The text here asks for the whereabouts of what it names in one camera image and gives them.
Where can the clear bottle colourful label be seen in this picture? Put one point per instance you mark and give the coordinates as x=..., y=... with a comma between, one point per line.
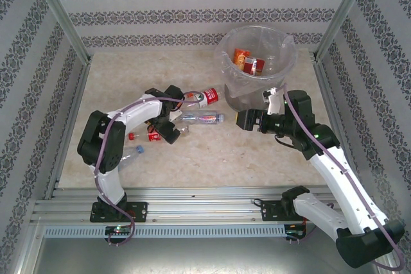
x=202, y=118

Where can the red label bottle orange cap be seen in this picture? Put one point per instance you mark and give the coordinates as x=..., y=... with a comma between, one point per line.
x=212, y=96

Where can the clear bottle blue cap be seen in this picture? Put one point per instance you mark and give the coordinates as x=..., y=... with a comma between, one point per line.
x=131, y=157

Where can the clear bottle white cap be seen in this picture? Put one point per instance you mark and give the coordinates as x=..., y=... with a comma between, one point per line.
x=273, y=62

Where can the orange juice bottle orange cap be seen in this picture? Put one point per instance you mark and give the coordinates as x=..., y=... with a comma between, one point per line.
x=241, y=57

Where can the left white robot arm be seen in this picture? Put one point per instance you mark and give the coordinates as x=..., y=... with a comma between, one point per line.
x=114, y=187

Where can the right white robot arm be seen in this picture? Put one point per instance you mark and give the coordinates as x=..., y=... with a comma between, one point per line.
x=332, y=179

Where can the grey metal mesh bin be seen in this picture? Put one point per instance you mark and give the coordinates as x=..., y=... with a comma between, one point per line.
x=248, y=104

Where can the clear plastic bin liner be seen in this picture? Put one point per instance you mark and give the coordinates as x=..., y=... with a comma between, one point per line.
x=231, y=78

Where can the small circuit board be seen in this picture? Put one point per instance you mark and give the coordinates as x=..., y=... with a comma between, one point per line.
x=293, y=234
x=118, y=230

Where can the grey metal base panel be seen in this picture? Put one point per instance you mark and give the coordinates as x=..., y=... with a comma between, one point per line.
x=192, y=254

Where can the wide aluminium base rail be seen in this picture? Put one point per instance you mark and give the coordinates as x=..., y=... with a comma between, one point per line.
x=199, y=206

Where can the aluminium frame post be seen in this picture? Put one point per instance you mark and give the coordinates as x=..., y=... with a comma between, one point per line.
x=61, y=14
x=343, y=14

